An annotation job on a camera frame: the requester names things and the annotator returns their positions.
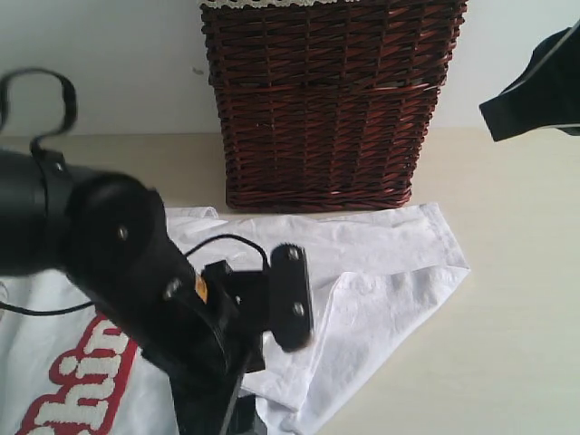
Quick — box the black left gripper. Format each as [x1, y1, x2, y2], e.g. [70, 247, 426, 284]
[85, 237, 265, 434]

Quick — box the white t-shirt with red lettering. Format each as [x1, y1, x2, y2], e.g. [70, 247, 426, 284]
[1, 204, 469, 434]

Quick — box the brown wicker basket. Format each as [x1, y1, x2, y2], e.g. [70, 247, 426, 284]
[200, 1, 467, 213]

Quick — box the white lace basket liner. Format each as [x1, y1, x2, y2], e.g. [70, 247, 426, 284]
[198, 0, 338, 9]

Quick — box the black left camera mount bracket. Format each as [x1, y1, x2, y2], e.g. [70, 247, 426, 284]
[202, 260, 269, 372]

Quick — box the black left camera cable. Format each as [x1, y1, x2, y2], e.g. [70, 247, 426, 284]
[0, 67, 268, 318]

